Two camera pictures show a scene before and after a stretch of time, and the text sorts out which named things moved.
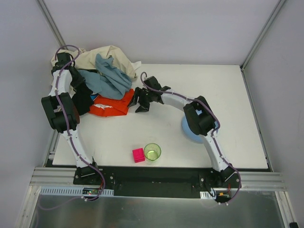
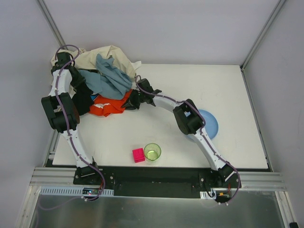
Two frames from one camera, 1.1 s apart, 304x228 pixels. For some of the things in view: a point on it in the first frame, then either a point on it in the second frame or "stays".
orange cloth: x=119 y=107 stays
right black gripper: x=144 y=97 → x=134 y=99
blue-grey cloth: x=109 y=81 stays
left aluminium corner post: x=52 y=23 stays
